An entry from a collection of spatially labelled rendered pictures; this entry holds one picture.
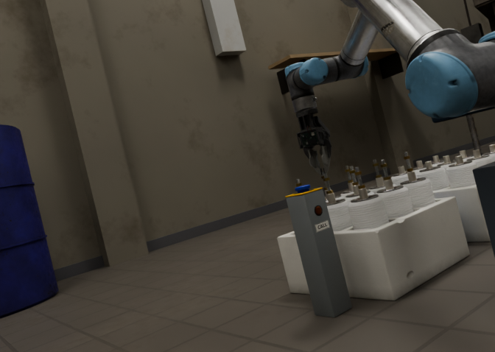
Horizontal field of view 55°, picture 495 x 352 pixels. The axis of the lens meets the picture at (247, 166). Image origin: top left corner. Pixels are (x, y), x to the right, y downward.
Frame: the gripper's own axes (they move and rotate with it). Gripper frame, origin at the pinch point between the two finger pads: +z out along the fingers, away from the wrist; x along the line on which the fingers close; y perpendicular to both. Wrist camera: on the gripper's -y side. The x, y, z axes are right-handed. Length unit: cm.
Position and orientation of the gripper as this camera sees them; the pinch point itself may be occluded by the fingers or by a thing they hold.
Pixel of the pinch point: (323, 170)
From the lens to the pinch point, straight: 157.0
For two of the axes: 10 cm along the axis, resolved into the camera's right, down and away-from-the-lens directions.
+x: 8.7, -2.3, -4.3
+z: 2.4, 9.7, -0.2
